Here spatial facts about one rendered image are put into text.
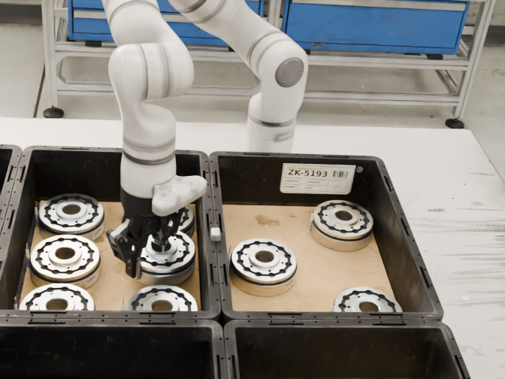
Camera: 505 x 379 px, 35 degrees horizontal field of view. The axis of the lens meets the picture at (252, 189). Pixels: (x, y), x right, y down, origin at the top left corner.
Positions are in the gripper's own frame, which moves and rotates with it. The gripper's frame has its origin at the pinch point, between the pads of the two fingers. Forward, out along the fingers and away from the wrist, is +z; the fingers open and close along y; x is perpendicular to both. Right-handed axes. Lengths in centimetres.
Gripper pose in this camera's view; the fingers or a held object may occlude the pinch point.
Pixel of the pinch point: (146, 260)
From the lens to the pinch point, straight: 121.5
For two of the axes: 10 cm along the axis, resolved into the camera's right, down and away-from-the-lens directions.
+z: -0.9, 8.2, 5.7
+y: -6.4, 3.9, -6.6
